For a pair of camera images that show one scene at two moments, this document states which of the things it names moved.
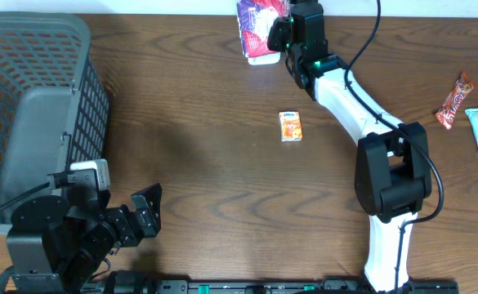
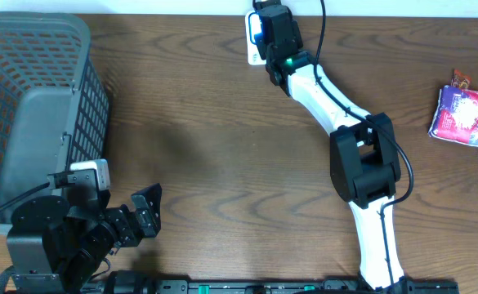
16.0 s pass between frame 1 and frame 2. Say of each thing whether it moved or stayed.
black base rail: stayed
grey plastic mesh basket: stayed
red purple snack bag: moved
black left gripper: stayed
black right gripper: moved
